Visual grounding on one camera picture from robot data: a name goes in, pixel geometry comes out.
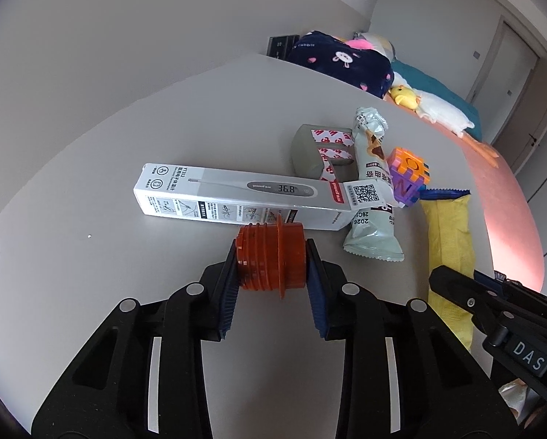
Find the checkered pillow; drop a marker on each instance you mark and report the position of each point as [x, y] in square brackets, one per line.
[383, 45]

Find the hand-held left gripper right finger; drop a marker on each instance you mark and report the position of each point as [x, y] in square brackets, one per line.
[317, 292]

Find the pink plush toy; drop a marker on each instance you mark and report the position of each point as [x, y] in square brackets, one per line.
[360, 44]

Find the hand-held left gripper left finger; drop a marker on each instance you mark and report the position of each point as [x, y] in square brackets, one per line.
[227, 292]

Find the pink bed sheet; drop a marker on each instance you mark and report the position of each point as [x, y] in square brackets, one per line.
[506, 201]

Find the silver foil pack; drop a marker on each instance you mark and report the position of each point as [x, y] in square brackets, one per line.
[518, 395]

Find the teal blanket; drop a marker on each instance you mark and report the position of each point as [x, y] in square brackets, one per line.
[433, 84]

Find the yellow cloth pouch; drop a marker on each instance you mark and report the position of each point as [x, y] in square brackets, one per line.
[449, 233]

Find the white thermometer box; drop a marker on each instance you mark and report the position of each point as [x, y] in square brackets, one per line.
[200, 187]

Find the yellow duck plush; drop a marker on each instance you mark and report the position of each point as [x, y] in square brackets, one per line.
[403, 96]

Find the orange ribbed bottle cap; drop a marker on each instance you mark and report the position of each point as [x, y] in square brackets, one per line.
[268, 256]

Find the white goose plush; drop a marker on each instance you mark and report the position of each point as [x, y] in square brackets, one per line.
[442, 112]

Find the navy printed blanket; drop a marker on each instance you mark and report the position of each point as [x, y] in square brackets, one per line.
[346, 71]

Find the orange and purple puzzle cube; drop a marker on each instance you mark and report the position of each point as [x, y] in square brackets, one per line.
[406, 178]

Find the grey closet door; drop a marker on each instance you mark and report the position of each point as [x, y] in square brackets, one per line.
[506, 64]

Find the silver snack bar wrapper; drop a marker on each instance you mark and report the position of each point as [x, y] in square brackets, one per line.
[369, 219]

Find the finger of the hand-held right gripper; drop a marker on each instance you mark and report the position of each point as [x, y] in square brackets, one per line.
[525, 299]
[461, 292]

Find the black wall panel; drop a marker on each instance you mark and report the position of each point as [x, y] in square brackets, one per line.
[280, 45]

